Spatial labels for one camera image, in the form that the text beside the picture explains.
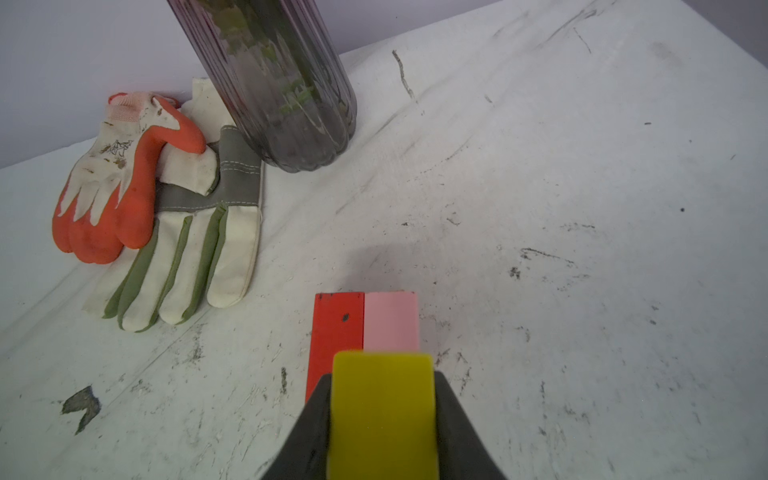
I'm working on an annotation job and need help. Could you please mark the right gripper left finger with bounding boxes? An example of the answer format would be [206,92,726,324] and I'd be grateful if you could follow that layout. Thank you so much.
[262,374,332,480]

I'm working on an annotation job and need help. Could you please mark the green white work glove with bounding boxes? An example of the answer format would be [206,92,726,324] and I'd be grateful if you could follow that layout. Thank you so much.
[84,79,264,332]

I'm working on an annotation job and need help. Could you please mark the pink block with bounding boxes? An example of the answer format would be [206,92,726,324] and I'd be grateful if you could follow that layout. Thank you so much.
[363,291,420,352]

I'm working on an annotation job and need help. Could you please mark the red block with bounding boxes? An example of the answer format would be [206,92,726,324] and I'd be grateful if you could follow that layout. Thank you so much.
[305,292,365,401]

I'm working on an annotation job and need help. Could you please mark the small yellow-green cube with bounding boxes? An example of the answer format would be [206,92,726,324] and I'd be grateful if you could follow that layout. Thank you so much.
[326,351,439,479]

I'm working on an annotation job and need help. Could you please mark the orange white work glove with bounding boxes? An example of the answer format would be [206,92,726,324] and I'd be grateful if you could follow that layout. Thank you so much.
[52,92,207,264]

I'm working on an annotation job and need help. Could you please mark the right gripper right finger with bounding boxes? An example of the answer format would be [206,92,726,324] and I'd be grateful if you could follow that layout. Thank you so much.
[434,371,506,480]

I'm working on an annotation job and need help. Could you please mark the dark ribbed glass vase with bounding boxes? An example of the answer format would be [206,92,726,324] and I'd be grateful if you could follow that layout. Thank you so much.
[169,0,357,173]

